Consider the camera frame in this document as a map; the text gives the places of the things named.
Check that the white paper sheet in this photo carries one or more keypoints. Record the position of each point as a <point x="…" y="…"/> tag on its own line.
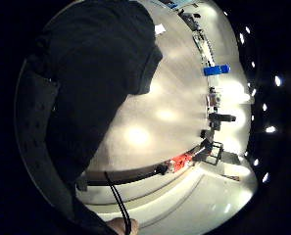
<point x="159" y="29"/>

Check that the black equipment pile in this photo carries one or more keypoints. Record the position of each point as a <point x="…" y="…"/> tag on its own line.
<point x="189" y="19"/>

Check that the row of grey equipment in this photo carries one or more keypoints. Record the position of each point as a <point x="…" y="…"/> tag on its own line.
<point x="204" y="47"/>

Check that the blue box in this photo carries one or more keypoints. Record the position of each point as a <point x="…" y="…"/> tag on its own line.
<point x="216" y="70"/>

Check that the small red white device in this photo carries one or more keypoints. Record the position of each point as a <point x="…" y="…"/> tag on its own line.
<point x="214" y="98"/>

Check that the red and white object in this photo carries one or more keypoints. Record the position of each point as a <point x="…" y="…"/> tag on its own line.
<point x="181" y="161"/>

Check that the black device on stand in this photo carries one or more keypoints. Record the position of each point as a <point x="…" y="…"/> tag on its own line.
<point x="220" y="118"/>

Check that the group of ceiling lamps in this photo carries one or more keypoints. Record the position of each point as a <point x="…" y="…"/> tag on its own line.
<point x="277" y="80"/>

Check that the black metal frame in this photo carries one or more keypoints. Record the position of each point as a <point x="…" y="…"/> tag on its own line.
<point x="213" y="151"/>

